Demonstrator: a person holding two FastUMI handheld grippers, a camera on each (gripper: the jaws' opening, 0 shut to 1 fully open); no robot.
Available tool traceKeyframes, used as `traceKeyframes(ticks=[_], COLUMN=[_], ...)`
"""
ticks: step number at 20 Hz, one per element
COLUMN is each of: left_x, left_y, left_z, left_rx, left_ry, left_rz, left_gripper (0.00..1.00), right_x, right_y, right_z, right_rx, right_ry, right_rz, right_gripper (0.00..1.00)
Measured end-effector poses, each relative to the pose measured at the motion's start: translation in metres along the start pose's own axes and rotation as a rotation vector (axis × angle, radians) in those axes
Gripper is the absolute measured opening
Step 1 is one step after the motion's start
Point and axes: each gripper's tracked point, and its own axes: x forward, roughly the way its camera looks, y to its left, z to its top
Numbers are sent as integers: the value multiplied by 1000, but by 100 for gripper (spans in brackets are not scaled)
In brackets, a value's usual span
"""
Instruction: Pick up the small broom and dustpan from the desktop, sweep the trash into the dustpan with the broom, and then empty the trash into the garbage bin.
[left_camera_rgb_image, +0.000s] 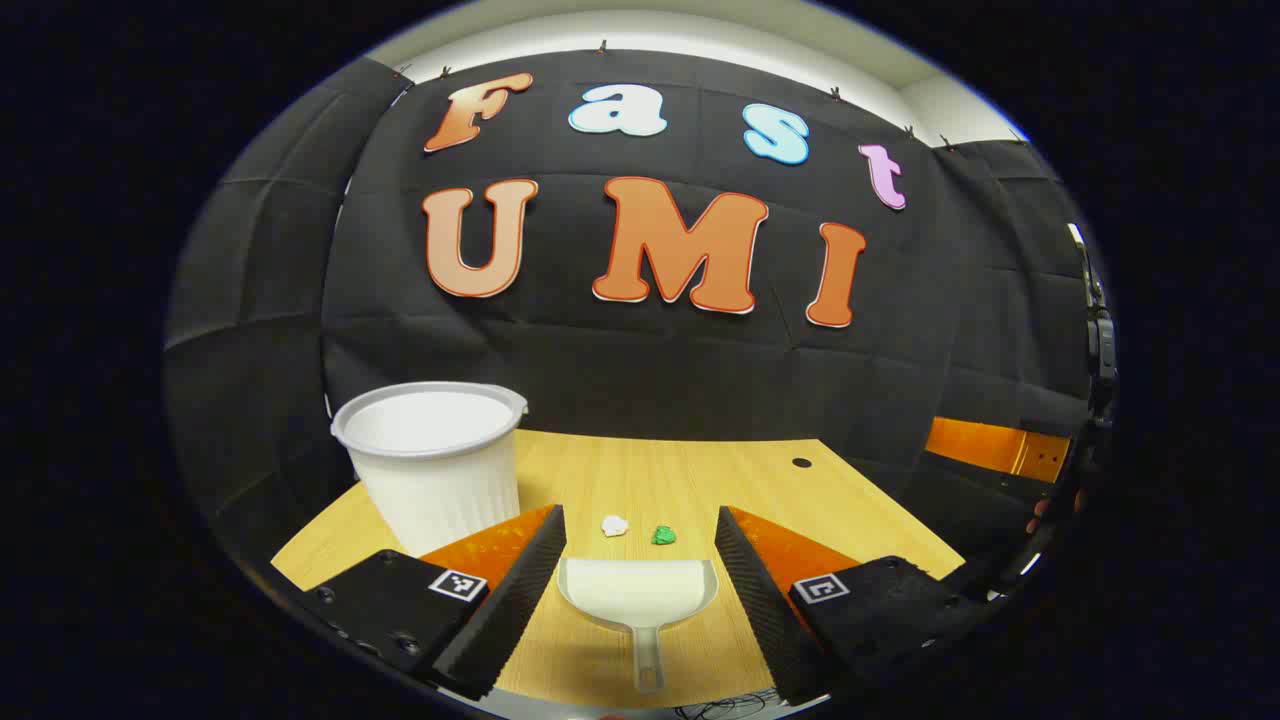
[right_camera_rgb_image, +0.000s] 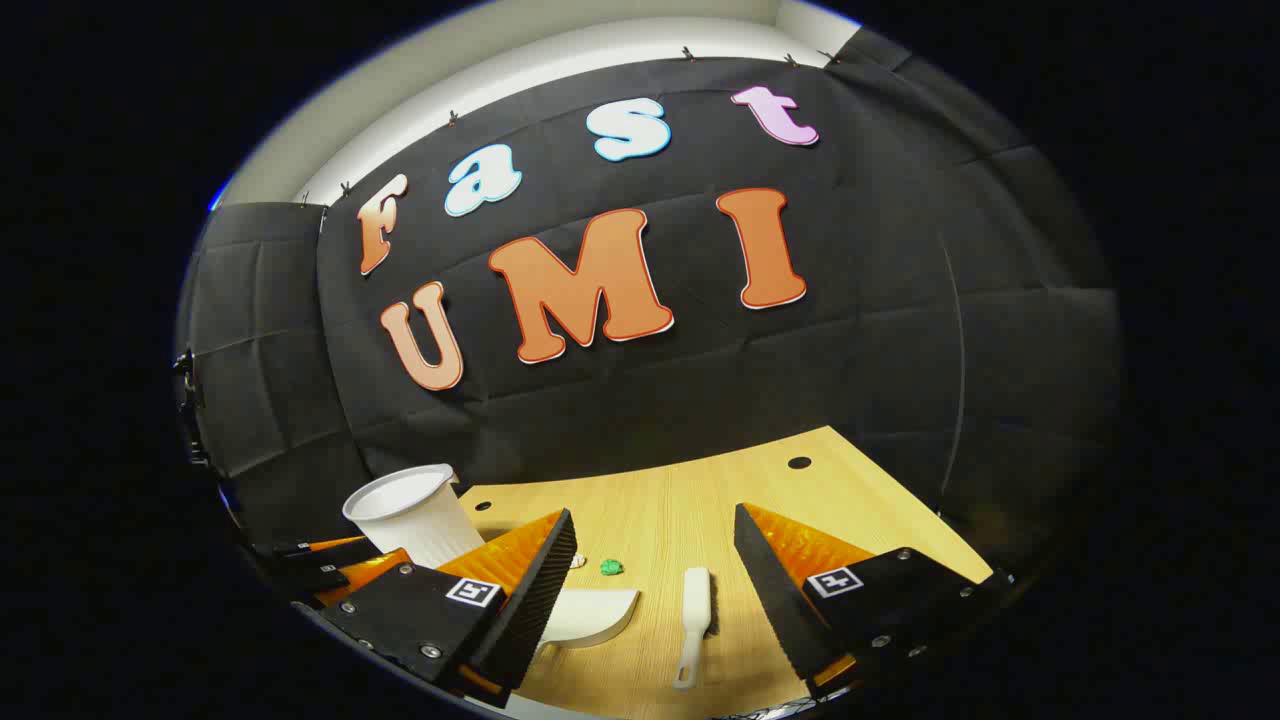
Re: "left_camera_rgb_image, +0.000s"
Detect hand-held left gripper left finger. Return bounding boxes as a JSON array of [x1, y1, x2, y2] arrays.
[[300, 503, 569, 701]]

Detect wooden desktop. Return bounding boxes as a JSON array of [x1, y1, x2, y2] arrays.
[[270, 430, 966, 711]]

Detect white ribbed garbage bin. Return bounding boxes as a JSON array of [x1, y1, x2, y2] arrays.
[[330, 382, 529, 559]]

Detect grey plastic dustpan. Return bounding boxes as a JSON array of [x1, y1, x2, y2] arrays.
[[556, 556, 719, 693]]

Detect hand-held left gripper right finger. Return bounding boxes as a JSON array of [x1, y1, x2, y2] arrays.
[[713, 505, 986, 707]]

